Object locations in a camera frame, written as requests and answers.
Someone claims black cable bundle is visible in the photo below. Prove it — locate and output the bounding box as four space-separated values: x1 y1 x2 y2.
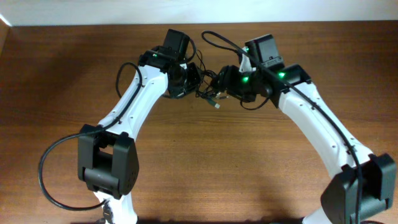
195 70 229 101

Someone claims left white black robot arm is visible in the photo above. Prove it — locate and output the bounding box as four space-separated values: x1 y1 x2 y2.
78 29 201 223

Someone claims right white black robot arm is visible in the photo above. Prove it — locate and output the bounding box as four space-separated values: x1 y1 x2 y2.
212 34 397 223

